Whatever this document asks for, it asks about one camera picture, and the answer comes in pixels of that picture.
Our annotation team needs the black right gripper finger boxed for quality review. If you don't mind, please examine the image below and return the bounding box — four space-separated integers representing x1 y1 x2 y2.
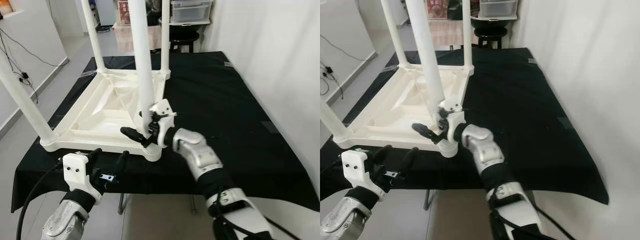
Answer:
411 122 443 144
120 126 153 147

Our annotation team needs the cream plastic children table top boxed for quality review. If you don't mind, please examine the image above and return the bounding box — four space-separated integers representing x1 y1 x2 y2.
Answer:
40 69 172 162
345 64 476 159

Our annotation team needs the white plastic table leg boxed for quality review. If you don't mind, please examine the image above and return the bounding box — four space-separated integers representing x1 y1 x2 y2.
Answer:
380 0 409 69
461 0 475 72
320 97 354 144
127 0 157 137
405 0 447 129
80 0 107 74
160 0 172 77
0 50 59 147

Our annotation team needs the black tablecloth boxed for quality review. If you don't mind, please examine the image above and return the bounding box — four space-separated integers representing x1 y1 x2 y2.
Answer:
320 47 610 207
10 50 321 214

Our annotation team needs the black bag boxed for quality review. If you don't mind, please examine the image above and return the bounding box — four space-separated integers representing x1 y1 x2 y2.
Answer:
447 0 464 21

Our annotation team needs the red printed carton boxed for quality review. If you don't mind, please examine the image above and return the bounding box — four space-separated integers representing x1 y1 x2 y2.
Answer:
426 0 450 20
117 0 132 26

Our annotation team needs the white cabinet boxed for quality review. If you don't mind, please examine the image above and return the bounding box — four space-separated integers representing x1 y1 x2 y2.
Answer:
95 0 119 29

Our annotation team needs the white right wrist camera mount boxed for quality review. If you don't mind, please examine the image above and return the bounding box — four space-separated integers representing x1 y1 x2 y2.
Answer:
437 97 467 144
149 100 179 149

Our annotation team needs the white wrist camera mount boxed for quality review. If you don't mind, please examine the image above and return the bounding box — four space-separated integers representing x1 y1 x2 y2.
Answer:
437 97 467 144
341 149 384 202
149 100 179 149
62 152 104 206

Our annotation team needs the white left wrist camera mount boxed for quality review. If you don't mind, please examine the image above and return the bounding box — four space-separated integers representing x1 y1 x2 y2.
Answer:
341 149 384 202
62 152 104 206

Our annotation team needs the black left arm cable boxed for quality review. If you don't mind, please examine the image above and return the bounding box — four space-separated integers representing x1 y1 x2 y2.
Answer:
320 157 347 182
16 160 67 240

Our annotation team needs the black floor cable with adapter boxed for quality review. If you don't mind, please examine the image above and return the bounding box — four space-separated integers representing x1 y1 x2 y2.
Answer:
0 47 41 104
320 62 346 99

